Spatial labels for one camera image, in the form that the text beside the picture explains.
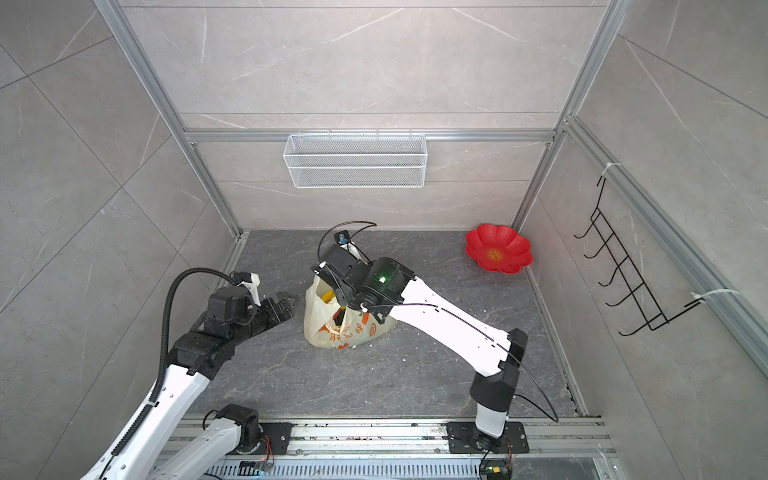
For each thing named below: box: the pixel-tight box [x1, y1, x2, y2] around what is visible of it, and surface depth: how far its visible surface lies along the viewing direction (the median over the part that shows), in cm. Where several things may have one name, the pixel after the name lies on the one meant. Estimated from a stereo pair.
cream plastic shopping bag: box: [304, 275, 398, 351], surface depth 80 cm
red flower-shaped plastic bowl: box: [465, 224, 533, 275], surface depth 116 cm
